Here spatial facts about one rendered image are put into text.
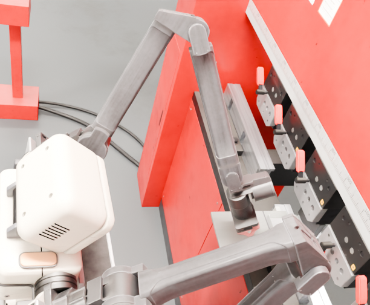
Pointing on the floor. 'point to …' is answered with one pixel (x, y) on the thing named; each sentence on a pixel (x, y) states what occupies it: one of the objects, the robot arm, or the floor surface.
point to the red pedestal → (12, 10)
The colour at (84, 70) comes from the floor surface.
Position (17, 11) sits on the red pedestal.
